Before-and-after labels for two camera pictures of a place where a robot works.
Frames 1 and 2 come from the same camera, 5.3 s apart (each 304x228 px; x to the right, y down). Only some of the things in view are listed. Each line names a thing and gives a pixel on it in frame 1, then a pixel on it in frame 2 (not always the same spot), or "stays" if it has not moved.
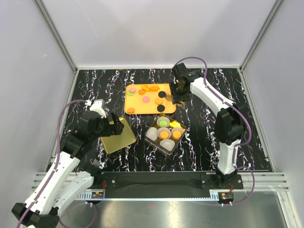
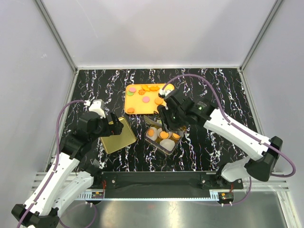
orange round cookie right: x=158 y=100 stays
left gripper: x=113 y=129 stays
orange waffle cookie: x=176 y=134 stays
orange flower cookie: x=130 y=110 → x=150 y=132
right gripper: x=182 y=99 → x=164 y=112
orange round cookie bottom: x=164 y=134 stays
